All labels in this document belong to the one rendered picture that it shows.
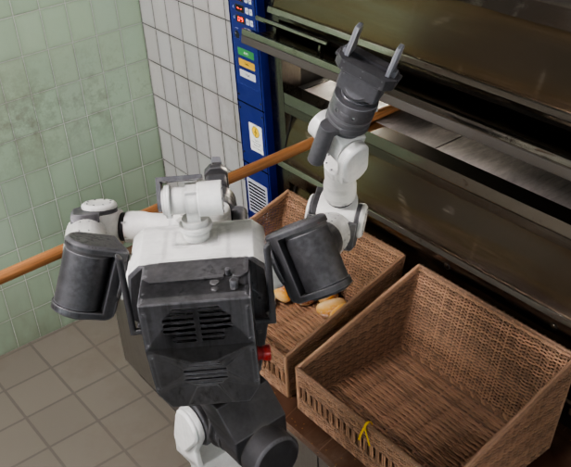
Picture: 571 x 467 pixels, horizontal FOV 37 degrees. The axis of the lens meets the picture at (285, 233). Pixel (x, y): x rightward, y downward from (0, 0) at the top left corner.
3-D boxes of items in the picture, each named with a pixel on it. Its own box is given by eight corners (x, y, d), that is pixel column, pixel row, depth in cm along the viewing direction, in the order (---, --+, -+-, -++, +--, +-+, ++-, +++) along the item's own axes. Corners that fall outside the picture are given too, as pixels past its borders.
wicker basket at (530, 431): (416, 334, 265) (419, 259, 250) (571, 435, 226) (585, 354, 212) (293, 408, 241) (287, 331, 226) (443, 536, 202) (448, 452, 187)
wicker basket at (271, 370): (292, 254, 306) (288, 186, 291) (408, 326, 268) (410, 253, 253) (178, 312, 281) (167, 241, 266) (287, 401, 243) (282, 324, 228)
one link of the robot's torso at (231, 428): (304, 466, 179) (299, 403, 170) (255, 498, 173) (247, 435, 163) (226, 396, 198) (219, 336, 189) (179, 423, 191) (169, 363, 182)
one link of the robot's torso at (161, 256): (301, 423, 165) (291, 271, 146) (123, 438, 164) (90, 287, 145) (291, 326, 190) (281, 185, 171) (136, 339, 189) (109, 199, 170)
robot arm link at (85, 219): (69, 256, 196) (65, 287, 175) (64, 200, 192) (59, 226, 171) (120, 252, 198) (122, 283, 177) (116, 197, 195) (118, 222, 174)
